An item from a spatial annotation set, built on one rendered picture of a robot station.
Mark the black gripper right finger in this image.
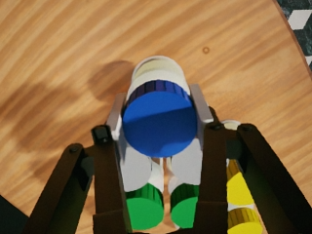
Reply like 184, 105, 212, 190
189, 84, 312, 234

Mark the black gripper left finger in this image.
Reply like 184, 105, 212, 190
21, 93, 133, 234

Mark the white bottle with yellow cap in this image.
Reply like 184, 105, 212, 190
228, 203, 262, 234

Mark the yellow-capped clear bottle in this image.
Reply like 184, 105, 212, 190
220, 120, 254, 206

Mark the white bottle with blue cap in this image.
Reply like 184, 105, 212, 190
122, 56, 198, 158

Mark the clear pill bottle with grey cap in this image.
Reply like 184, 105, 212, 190
121, 144, 152, 191

